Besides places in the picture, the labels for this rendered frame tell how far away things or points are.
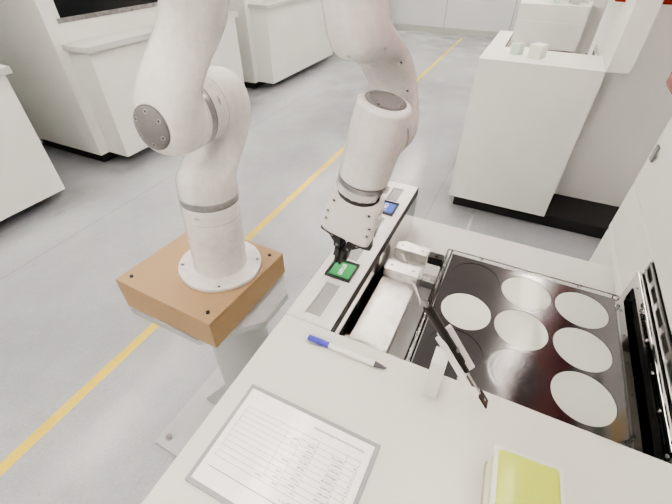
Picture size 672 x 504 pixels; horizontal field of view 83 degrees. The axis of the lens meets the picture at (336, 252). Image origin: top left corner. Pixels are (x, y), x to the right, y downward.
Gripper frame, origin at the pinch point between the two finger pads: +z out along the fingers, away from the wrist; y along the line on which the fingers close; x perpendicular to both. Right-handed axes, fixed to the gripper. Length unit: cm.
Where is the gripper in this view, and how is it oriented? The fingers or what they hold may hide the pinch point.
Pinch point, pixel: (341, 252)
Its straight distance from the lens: 75.9
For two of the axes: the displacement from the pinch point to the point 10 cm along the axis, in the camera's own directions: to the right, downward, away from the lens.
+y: -8.8, -4.3, 1.9
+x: -4.3, 5.8, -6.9
